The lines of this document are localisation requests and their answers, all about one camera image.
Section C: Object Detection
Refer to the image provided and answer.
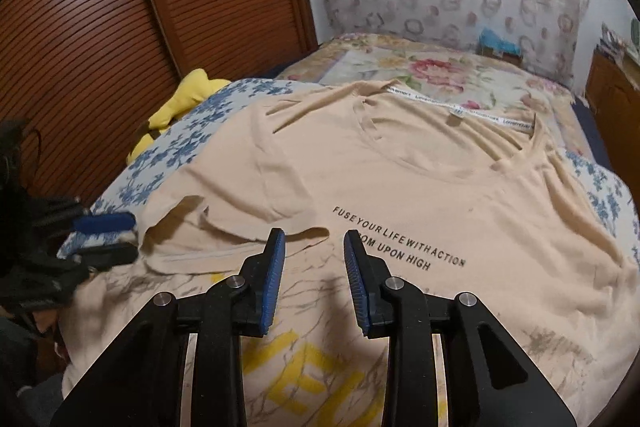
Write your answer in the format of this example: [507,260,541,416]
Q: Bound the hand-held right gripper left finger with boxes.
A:
[50,228,287,427]

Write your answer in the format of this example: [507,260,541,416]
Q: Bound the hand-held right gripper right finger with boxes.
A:
[342,229,581,427]

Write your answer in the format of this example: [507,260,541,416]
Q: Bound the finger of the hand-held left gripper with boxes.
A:
[30,197,138,234]
[17,242,141,310]

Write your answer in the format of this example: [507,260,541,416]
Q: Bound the beige printed t-shirt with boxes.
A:
[137,79,640,348]

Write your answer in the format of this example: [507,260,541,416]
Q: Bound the blue floral blanket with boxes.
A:
[57,77,640,268]

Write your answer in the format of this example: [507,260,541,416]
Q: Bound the yellow plush pillow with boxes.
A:
[127,68,231,165]

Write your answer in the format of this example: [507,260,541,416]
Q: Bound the brown slatted wardrobe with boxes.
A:
[0,0,318,208]

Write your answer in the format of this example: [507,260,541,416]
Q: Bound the pink floral bedspread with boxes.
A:
[272,32,576,128]

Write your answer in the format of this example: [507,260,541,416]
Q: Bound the blue plastic bundle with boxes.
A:
[477,27,521,54]

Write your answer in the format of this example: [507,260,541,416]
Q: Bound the navy blue bed sheet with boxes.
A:
[570,94,618,170]

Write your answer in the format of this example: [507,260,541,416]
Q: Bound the wooden sideboard cabinet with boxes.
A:
[585,47,640,170]

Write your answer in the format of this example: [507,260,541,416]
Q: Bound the clutter of small sideboard items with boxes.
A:
[599,19,640,60]

